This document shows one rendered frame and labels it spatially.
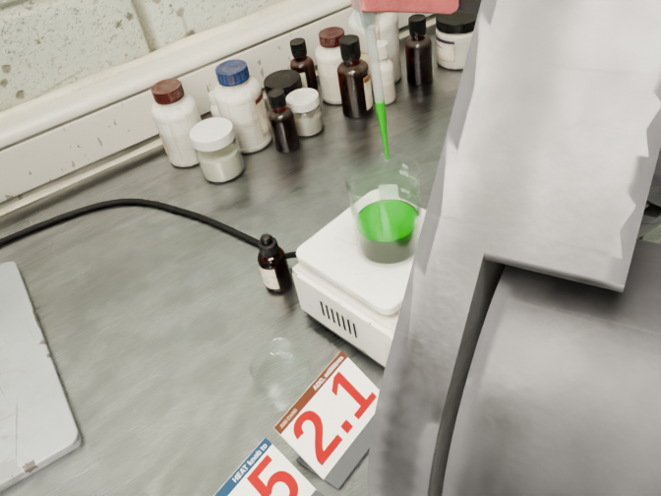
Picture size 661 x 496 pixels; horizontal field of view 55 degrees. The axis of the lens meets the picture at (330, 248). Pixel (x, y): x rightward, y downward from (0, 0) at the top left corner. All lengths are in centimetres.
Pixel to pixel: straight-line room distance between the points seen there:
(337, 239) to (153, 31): 48
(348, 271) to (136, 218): 36
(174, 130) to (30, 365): 35
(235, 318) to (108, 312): 15
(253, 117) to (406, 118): 21
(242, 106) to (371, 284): 38
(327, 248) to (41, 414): 31
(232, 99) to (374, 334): 41
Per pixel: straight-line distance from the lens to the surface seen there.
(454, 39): 98
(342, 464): 55
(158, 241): 79
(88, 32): 93
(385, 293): 54
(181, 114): 86
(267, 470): 53
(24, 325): 76
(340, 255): 57
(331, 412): 55
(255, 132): 87
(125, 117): 93
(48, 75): 93
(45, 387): 69
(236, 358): 63
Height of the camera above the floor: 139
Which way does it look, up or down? 43 degrees down
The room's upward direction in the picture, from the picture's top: 11 degrees counter-clockwise
